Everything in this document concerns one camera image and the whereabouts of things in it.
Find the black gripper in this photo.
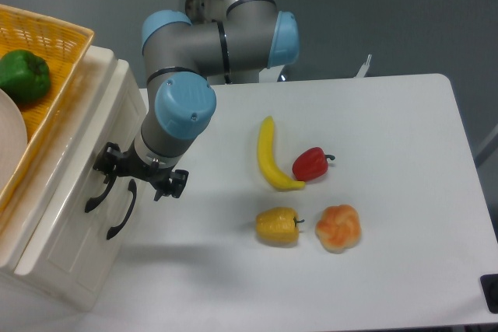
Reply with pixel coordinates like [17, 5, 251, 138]
[93, 142, 189, 201]

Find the black top drawer handle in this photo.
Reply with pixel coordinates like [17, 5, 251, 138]
[84, 172, 117, 215]

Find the black drawer handle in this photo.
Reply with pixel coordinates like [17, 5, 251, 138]
[84, 172, 117, 215]
[106, 179, 138, 240]

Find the white drawer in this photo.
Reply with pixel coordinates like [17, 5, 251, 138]
[15, 60, 146, 296]

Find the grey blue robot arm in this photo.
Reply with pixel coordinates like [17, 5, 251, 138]
[93, 0, 300, 197]

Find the white drawer cabinet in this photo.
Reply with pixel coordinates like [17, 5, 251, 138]
[1, 47, 146, 310]

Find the yellow banana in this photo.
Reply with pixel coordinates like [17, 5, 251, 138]
[257, 116, 306, 191]

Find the white plate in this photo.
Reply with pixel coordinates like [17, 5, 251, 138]
[0, 91, 27, 190]

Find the yellow bell pepper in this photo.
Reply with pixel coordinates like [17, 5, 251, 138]
[255, 207, 305, 244]

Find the yellow woven basket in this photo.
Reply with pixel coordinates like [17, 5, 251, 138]
[1, 5, 94, 211]

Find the green bell pepper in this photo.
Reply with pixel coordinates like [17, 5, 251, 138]
[1, 50, 51, 104]

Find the red bell pepper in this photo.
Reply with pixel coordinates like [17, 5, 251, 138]
[292, 147, 335, 182]

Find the orange bread roll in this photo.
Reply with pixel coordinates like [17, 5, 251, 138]
[315, 204, 362, 253]

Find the black device at table corner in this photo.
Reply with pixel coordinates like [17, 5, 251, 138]
[480, 274, 498, 314]

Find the black lower drawer handle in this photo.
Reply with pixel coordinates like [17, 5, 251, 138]
[106, 179, 138, 240]

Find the right metal table bracket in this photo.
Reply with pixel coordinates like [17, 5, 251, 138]
[355, 54, 372, 79]

